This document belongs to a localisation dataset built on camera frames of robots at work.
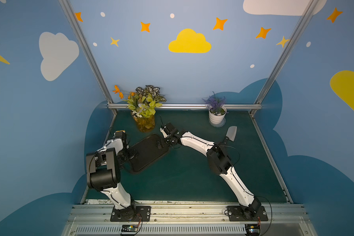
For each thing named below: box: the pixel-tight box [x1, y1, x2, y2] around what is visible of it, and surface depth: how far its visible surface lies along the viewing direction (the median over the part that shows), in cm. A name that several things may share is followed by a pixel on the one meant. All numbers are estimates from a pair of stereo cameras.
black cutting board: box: [129, 133, 170, 174], surface depth 96 cm
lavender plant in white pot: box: [201, 91, 227, 125], surface depth 109 cm
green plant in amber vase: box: [112, 85, 167, 133], surface depth 103 cm
